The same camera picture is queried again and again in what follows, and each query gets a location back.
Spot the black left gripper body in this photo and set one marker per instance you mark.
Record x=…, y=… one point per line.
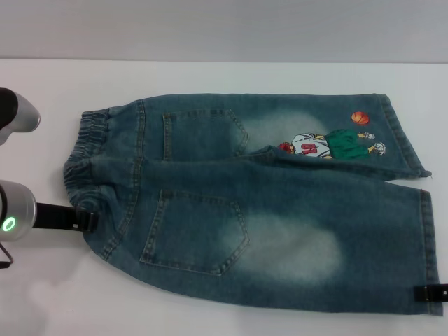
x=54, y=217

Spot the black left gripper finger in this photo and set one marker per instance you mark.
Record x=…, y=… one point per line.
x=85, y=222

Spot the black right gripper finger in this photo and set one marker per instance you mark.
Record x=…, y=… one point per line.
x=432, y=294

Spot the blue denim shorts with embroidery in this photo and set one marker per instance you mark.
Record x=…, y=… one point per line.
x=280, y=217

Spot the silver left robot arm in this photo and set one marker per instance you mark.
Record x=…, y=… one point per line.
x=17, y=210

